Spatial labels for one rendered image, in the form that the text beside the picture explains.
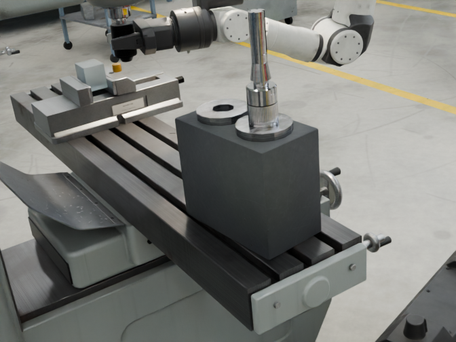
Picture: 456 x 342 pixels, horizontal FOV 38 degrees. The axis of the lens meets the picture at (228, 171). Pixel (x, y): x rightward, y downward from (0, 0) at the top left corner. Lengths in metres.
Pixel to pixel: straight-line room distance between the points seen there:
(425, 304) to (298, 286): 0.63
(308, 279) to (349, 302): 1.54
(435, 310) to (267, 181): 0.73
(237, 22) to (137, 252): 0.52
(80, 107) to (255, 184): 0.70
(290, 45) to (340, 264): 0.59
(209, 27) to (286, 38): 0.18
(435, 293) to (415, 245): 1.27
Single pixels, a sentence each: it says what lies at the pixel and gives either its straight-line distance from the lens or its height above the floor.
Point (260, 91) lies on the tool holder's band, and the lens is 0.99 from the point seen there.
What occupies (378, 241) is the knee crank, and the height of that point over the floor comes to 0.58.
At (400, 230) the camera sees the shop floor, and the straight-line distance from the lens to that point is 3.01.
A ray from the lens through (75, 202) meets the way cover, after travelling 1.45.
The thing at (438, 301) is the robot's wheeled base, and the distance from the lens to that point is 1.64.
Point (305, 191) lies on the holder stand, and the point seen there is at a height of 1.08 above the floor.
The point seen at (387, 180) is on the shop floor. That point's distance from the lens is 3.42.
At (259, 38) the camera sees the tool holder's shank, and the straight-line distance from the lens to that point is 0.98.
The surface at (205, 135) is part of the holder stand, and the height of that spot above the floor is 1.16.
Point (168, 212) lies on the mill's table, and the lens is 1.21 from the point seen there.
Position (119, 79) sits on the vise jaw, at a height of 1.09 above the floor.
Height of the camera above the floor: 1.58
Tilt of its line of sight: 26 degrees down
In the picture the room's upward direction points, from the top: 5 degrees counter-clockwise
